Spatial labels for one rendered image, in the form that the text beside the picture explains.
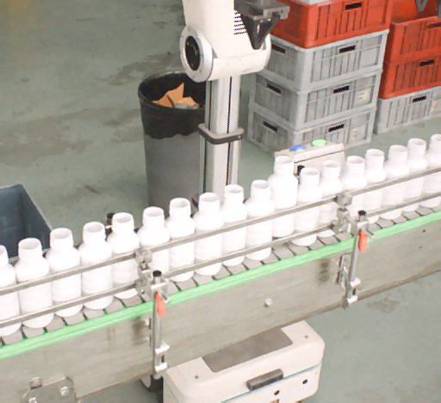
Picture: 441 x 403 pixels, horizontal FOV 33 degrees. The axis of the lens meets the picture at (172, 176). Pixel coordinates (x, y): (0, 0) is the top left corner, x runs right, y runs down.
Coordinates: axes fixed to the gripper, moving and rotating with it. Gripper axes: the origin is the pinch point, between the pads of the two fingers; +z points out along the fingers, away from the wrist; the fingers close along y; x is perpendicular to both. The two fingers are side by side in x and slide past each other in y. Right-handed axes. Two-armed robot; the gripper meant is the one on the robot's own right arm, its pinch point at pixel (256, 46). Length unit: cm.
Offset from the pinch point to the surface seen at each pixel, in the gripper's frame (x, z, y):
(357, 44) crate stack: 189, 70, -138
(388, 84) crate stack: 224, 99, -142
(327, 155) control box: 19.0, 26.7, 6.6
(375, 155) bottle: 20.9, 21.9, 18.3
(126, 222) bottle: -36.9, 24.6, 11.6
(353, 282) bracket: 8, 43, 29
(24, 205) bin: -35, 50, -43
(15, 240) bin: -37, 61, -44
